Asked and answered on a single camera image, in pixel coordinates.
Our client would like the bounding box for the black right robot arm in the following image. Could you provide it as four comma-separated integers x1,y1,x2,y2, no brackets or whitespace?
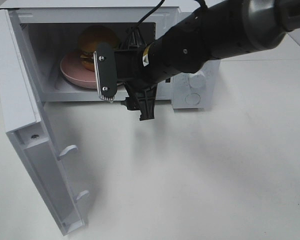
116,0,300,121

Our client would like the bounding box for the round white door-release button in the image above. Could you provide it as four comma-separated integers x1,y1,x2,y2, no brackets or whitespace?
185,93,201,106

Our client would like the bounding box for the burger with lettuce and cheese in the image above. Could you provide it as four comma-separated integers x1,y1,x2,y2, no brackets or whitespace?
77,25,121,72

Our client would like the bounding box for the pink round plate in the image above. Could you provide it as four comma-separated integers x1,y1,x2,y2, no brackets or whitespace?
60,50,97,90

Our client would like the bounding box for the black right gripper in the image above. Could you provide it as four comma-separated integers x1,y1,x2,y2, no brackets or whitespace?
119,27,180,121

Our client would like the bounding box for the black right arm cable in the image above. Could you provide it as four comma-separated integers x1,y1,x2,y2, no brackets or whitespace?
136,0,208,28

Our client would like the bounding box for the lower white microwave knob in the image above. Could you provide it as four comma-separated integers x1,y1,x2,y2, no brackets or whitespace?
188,72,206,89

